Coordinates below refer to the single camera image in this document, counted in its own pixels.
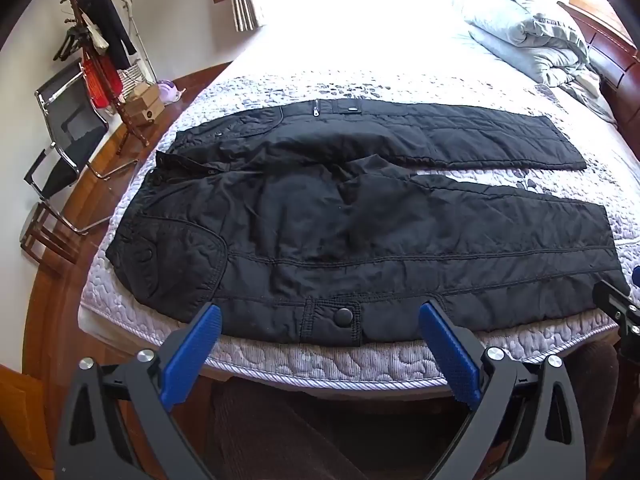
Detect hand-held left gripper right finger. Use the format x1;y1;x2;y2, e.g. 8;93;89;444
418;300;586;480

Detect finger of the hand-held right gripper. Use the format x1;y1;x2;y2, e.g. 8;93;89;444
593;267;640;358

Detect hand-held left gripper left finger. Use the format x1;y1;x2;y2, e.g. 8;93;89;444
55;303;223;480

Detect black quilted pants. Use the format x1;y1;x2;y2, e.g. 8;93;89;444
106;100;632;347

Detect grey quilted bed mattress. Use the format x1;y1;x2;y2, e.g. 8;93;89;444
80;0;640;401

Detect person's legs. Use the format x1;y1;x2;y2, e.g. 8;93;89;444
207;340;631;480

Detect dark wooden stool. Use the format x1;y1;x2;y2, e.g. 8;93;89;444
19;202;81;266

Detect wooden headboard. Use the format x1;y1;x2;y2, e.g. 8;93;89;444
557;0;640;136

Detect large cardboard box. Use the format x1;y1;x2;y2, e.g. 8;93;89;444
124;97;166;126

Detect wooden coat rack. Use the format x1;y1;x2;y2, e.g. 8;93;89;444
52;0;151;156

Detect small cardboard box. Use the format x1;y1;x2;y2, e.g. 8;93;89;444
131;83;161;106

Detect black mesh chair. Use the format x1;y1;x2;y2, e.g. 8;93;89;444
24;60;140;235

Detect folded grey duvet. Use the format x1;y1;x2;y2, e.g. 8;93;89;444
452;0;618;123

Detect black hanging garment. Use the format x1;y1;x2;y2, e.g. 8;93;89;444
80;0;137;71

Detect white wire rack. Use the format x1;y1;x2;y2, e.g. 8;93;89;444
120;0;157;96

